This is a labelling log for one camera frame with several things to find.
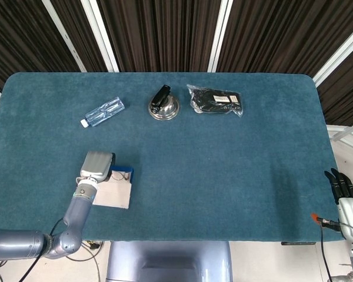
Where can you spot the left robot hand grey black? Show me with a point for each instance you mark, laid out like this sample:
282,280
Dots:
95,166

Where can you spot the wire-frame eyeglasses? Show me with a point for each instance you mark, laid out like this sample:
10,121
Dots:
119,176

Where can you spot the blue glasses case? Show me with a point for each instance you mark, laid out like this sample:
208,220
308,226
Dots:
117,194

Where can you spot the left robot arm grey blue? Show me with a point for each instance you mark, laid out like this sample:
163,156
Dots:
76,217

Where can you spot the clear plastic water bottle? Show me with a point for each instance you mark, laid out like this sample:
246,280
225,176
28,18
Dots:
104,111

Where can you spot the white metal rack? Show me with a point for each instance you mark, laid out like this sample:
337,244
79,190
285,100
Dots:
345,133

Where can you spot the upturned stainless steel bowl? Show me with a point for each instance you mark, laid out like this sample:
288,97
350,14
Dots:
169,110

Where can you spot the black stapler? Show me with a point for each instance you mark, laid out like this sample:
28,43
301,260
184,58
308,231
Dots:
159,97

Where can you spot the blue table cloth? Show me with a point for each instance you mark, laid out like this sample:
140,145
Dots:
194,176

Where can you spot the grey blue robot torso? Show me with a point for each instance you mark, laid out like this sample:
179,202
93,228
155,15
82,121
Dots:
167,261

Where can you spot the plastic bag with black item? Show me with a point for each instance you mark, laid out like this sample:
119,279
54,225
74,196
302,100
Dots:
211,101

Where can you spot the dark brown curtain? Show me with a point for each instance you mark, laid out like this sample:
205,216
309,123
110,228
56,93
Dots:
164,32

